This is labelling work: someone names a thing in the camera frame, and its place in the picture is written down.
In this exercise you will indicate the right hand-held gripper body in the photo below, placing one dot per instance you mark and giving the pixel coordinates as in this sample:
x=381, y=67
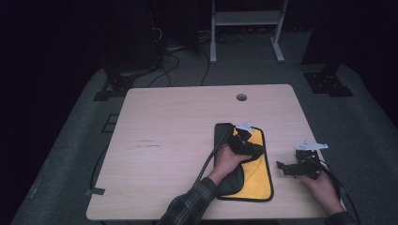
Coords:
x=305, y=164

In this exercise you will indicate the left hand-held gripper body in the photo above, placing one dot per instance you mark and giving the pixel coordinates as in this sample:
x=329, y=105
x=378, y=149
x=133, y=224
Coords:
x=241, y=140

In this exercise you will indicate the black and yellow cloth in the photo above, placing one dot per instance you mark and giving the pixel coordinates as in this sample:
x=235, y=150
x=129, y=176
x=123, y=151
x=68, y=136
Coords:
x=256, y=178

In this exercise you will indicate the person's left hand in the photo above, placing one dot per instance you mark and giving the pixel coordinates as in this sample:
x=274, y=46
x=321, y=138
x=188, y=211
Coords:
x=226, y=162

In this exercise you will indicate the person's right hand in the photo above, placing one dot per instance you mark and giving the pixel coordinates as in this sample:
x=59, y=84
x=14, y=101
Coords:
x=324, y=190

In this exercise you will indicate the black stand base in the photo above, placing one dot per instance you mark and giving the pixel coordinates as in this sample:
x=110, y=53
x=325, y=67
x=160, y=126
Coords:
x=328, y=82
x=116, y=84

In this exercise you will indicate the white metal stand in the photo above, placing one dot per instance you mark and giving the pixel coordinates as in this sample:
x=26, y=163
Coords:
x=247, y=18

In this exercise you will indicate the grey tape strip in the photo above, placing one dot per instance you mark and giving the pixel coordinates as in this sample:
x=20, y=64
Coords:
x=95, y=191

